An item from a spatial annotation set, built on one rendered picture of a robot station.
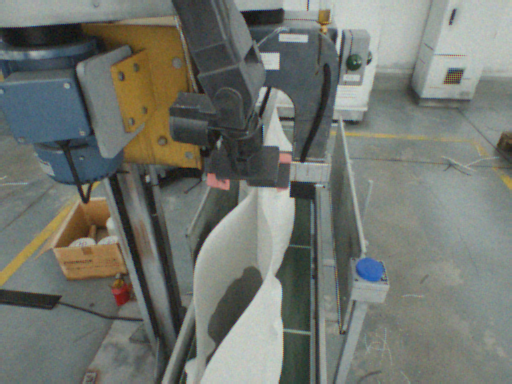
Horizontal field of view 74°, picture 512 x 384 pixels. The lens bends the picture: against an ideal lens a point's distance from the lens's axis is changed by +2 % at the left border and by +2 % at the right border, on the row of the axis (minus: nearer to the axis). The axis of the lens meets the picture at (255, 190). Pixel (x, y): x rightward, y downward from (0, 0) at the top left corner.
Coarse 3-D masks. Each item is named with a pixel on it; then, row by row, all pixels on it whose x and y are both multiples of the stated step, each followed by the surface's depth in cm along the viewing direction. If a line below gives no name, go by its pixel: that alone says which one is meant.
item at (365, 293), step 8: (352, 264) 80; (384, 264) 80; (352, 272) 78; (352, 280) 77; (360, 280) 76; (352, 288) 77; (360, 288) 77; (368, 288) 76; (376, 288) 76; (384, 288) 75; (352, 296) 79; (360, 296) 78; (368, 296) 78; (376, 296) 77; (384, 296) 77
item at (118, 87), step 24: (120, 48) 59; (96, 72) 53; (120, 72) 57; (144, 72) 66; (96, 96) 53; (120, 96) 59; (144, 96) 67; (96, 120) 54; (120, 120) 61; (144, 120) 68; (96, 144) 58; (120, 144) 61
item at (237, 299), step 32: (256, 192) 77; (224, 224) 66; (256, 224) 83; (224, 256) 70; (256, 256) 85; (224, 288) 75; (256, 288) 91; (224, 320) 93; (256, 320) 54; (224, 352) 46; (256, 352) 59
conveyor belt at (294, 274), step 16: (288, 128) 256; (304, 208) 173; (304, 224) 163; (304, 240) 154; (288, 256) 145; (304, 256) 145; (288, 272) 138; (304, 272) 138; (288, 288) 131; (304, 288) 131; (288, 304) 125; (304, 304) 125; (288, 320) 120; (304, 320) 120; (288, 336) 115; (304, 336) 115; (192, 352) 110; (288, 352) 110; (304, 352) 110; (288, 368) 106; (304, 368) 106
